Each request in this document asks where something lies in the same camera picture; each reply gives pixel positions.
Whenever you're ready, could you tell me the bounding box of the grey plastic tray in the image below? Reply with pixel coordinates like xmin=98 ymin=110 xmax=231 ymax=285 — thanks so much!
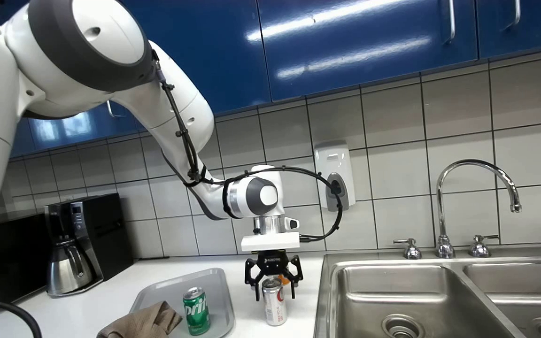
xmin=126 ymin=268 xmax=235 ymax=338

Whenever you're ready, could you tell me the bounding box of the grey soda can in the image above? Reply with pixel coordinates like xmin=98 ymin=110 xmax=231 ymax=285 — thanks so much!
xmin=263 ymin=277 xmax=287 ymax=326

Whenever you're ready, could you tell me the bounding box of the black microwave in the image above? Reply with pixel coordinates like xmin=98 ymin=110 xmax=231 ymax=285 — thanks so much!
xmin=0 ymin=213 xmax=51 ymax=302

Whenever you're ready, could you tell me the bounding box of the stainless steel sink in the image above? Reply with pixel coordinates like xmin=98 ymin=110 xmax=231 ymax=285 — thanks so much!
xmin=314 ymin=245 xmax=541 ymax=338

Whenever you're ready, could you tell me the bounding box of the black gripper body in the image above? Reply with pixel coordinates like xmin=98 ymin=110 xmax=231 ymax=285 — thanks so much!
xmin=244 ymin=249 xmax=302 ymax=285

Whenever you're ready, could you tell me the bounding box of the white soap dispenser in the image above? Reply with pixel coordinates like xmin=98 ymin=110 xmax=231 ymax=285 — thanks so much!
xmin=316 ymin=144 xmax=355 ymax=211

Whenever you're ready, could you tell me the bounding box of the green soda can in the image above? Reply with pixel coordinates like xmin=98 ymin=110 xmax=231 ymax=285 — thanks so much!
xmin=182 ymin=287 xmax=210 ymax=335

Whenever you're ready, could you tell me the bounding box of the black coffee maker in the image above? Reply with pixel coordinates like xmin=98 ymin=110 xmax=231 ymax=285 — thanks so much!
xmin=47 ymin=193 xmax=133 ymax=296

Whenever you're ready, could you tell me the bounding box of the chrome gooseneck faucet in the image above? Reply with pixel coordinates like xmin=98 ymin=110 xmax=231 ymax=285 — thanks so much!
xmin=393 ymin=157 xmax=524 ymax=260

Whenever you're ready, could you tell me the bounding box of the steel coffee carafe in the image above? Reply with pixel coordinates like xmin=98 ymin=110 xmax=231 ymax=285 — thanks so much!
xmin=49 ymin=240 xmax=92 ymax=298

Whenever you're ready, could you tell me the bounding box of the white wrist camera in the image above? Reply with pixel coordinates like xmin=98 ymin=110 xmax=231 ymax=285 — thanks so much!
xmin=240 ymin=232 xmax=300 ymax=251

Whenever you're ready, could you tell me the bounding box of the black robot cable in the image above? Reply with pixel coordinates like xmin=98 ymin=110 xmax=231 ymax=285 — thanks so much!
xmin=154 ymin=57 xmax=346 ymax=243

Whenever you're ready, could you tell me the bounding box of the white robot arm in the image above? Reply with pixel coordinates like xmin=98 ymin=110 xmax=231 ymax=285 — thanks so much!
xmin=0 ymin=0 xmax=304 ymax=287

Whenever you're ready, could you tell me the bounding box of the beige cloth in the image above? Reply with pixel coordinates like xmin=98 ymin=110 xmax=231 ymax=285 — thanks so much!
xmin=96 ymin=302 xmax=182 ymax=338

